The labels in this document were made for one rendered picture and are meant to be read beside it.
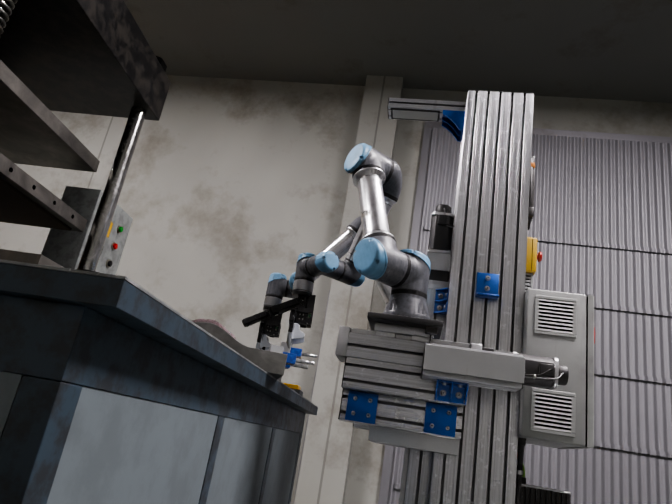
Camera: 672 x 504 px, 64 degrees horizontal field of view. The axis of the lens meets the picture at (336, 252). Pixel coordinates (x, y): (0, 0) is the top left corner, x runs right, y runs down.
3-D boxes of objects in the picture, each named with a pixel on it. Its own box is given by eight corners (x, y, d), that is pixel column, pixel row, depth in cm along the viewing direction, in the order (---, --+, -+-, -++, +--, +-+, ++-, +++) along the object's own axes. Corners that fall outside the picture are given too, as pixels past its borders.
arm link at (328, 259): (348, 256, 196) (330, 263, 204) (324, 246, 190) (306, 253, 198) (346, 276, 193) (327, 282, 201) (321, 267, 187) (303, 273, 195)
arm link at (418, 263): (435, 297, 172) (439, 257, 176) (405, 285, 164) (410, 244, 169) (408, 301, 181) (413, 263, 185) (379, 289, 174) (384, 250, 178)
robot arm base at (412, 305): (428, 332, 176) (431, 303, 179) (430, 321, 162) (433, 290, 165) (382, 326, 178) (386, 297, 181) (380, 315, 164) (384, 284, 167)
